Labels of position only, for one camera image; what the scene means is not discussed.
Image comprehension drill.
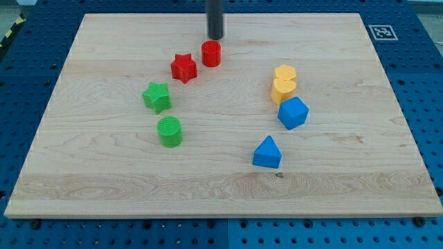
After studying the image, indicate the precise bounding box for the green cylinder block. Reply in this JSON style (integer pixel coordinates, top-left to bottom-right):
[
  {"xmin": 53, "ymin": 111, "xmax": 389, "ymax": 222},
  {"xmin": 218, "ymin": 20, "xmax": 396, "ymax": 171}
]
[{"xmin": 156, "ymin": 116, "xmax": 183, "ymax": 148}]

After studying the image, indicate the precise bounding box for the blue triangle block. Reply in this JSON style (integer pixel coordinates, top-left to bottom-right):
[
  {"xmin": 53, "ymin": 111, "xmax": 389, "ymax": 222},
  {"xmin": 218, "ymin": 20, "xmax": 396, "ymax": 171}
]
[{"xmin": 253, "ymin": 136, "xmax": 282, "ymax": 169}]

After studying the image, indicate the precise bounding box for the red star block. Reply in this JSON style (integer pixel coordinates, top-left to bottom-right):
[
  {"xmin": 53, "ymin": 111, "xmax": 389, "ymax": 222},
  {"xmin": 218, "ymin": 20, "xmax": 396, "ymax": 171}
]
[{"xmin": 170, "ymin": 53, "xmax": 197, "ymax": 84}]

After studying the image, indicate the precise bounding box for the yellow heart block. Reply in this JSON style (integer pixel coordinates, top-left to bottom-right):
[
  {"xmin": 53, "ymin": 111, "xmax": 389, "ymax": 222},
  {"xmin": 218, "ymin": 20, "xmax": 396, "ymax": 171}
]
[{"xmin": 271, "ymin": 78, "xmax": 297, "ymax": 104}]

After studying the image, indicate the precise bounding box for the green star block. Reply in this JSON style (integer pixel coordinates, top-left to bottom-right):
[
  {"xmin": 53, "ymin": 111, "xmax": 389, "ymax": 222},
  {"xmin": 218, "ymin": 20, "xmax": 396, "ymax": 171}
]
[{"xmin": 142, "ymin": 82, "xmax": 172, "ymax": 114}]

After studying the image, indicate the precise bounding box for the blue cube block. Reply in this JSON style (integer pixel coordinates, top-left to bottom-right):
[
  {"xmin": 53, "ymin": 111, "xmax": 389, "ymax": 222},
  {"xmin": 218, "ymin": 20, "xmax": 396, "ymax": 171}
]
[{"xmin": 278, "ymin": 97, "xmax": 309, "ymax": 130}]

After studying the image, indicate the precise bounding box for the red cylinder block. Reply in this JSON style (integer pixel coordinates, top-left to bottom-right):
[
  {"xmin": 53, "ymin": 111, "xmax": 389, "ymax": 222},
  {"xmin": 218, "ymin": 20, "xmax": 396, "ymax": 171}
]
[{"xmin": 201, "ymin": 40, "xmax": 222, "ymax": 67}]

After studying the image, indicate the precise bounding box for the light wooden board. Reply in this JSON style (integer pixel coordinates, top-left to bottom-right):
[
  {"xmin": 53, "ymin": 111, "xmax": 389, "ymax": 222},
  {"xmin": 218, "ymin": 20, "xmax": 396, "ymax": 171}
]
[{"xmin": 5, "ymin": 13, "xmax": 442, "ymax": 219}]

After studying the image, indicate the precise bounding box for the yellow hexagon block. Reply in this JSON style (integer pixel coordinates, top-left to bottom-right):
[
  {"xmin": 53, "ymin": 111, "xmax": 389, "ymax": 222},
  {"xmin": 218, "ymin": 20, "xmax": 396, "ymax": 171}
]
[{"xmin": 273, "ymin": 64, "xmax": 296, "ymax": 81}]

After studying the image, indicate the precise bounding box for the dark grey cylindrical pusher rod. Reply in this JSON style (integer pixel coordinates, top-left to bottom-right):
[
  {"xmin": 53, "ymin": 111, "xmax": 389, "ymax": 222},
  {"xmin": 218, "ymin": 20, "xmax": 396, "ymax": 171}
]
[{"xmin": 206, "ymin": 0, "xmax": 224, "ymax": 40}]

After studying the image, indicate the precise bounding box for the white fiducial marker tag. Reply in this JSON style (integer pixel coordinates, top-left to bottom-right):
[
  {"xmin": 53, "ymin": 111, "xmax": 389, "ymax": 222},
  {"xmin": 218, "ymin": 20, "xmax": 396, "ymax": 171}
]
[{"xmin": 368, "ymin": 24, "xmax": 398, "ymax": 41}]

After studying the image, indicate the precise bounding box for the black bolt left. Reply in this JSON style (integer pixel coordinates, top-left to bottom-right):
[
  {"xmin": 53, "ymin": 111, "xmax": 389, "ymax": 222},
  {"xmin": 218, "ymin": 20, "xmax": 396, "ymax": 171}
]
[{"xmin": 29, "ymin": 219, "xmax": 42, "ymax": 230}]

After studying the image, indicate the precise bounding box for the black bolt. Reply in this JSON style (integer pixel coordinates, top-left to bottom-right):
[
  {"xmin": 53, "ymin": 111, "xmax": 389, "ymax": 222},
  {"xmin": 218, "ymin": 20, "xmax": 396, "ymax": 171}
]
[
  {"xmin": 29, "ymin": 219, "xmax": 42, "ymax": 230},
  {"xmin": 413, "ymin": 216, "xmax": 426, "ymax": 228}
]

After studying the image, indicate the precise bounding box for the black bolt right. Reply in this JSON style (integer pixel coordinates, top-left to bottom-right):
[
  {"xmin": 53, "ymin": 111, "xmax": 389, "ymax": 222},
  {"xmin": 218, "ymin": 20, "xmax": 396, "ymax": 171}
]
[{"xmin": 413, "ymin": 216, "xmax": 426, "ymax": 228}]

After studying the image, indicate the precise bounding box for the yellow black hazard tape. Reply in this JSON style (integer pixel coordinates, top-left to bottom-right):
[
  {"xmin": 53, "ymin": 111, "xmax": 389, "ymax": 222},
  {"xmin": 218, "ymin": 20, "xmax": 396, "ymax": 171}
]
[{"xmin": 1, "ymin": 12, "xmax": 26, "ymax": 50}]

